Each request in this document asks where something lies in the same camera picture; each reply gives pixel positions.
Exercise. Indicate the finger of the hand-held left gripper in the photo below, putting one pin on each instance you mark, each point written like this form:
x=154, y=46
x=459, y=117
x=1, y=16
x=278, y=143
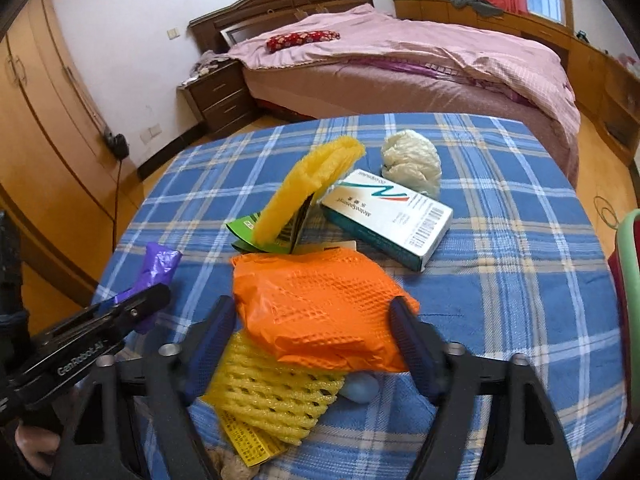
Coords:
x=145, y=302

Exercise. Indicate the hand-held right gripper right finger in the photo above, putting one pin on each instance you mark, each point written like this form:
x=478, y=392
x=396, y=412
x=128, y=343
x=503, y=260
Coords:
x=410, y=340

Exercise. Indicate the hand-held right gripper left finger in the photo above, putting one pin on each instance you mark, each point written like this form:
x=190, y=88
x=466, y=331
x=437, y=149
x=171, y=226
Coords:
x=212, y=342

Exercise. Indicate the purple plastic bag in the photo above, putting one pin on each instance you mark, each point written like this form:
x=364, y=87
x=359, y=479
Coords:
x=157, y=265

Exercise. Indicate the green snack packet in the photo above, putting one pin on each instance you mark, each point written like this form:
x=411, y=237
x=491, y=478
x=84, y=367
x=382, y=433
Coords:
x=243, y=228

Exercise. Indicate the white and green medicine box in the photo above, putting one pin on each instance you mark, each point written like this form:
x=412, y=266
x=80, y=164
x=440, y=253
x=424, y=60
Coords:
x=390, y=215

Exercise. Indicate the green bucket with red inside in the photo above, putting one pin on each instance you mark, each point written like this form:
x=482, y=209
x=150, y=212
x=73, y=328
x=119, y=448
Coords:
x=627, y=270

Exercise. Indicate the person's left hand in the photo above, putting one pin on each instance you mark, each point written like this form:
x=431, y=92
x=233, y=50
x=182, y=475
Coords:
x=32, y=447

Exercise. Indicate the light blue small object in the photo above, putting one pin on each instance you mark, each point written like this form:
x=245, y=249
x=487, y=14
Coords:
x=365, y=389

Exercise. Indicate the yellow open-mesh foam net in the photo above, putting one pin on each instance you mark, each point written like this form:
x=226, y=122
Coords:
x=265, y=395

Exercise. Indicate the yellow printed leaflet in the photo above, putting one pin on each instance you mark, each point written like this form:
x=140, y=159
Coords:
x=245, y=440

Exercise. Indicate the blue plaid tablecloth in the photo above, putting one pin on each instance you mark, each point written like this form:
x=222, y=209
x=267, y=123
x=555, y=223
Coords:
x=500, y=285

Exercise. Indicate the crumpled white tissue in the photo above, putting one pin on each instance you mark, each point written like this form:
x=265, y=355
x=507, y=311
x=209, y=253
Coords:
x=410, y=160

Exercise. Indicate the yellow foam net sleeve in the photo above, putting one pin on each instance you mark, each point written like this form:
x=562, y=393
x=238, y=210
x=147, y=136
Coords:
x=300, y=185

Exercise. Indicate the wooden wardrobe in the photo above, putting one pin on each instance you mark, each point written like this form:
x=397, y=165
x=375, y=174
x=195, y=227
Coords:
x=45, y=135

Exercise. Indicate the dark wooden nightstand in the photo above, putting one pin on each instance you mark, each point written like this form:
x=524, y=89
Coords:
x=225, y=100

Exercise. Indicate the patterned cloth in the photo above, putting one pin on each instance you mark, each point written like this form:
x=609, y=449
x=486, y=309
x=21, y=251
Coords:
x=202, y=65

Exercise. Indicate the wooden bed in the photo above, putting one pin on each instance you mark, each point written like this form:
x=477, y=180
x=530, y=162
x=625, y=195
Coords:
x=325, y=90

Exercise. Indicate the pink quilt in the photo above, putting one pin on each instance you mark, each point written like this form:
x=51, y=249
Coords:
x=400, y=45

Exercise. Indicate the red floral pillow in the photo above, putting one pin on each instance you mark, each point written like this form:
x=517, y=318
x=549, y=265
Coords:
x=300, y=40

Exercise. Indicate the grey clothes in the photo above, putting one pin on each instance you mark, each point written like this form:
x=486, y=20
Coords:
x=470, y=0

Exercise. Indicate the small dark desk object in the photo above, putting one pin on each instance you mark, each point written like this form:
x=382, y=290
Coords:
x=582, y=35

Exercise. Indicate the white wall socket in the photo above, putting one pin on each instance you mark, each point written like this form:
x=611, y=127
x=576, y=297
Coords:
x=150, y=132

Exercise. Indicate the white wall switch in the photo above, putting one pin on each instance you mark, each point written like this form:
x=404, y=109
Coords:
x=172, y=33

